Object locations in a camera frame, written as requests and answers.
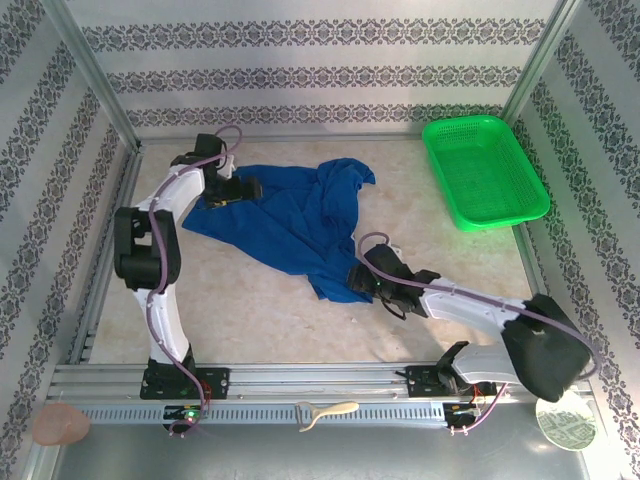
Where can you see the blue t-shirt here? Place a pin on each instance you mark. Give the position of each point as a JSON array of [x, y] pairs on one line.
[[290, 220]]

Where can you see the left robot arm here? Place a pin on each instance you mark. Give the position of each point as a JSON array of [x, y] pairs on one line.
[[172, 195]]

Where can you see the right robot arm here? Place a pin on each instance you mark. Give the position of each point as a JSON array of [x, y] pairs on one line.
[[465, 307]]

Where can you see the beige peeler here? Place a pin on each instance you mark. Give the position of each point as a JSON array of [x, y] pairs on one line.
[[330, 411]]

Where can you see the green plastic basket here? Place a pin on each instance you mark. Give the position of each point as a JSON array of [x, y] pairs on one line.
[[480, 170]]

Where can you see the small circuit board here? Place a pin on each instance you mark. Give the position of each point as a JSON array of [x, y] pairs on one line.
[[180, 414], [465, 410]]

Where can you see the round printed disc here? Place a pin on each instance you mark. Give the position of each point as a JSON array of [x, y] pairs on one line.
[[565, 425]]

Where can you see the pink translucent cup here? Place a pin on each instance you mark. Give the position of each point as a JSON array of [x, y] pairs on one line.
[[60, 425]]

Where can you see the aluminium wall-foot rail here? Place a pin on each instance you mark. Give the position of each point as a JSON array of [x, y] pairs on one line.
[[325, 137]]

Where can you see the aluminium side rail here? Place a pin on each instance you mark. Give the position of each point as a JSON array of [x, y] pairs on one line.
[[527, 260], [126, 185]]

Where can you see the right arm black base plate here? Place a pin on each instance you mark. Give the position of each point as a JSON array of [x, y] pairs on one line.
[[420, 382]]

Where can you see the aluminium mounting rail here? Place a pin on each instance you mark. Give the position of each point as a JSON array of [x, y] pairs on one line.
[[310, 382]]

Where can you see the aluminium corner post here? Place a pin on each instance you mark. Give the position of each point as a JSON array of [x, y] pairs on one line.
[[540, 60], [96, 75]]

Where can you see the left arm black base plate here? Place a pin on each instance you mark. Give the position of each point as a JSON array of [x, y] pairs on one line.
[[217, 382]]

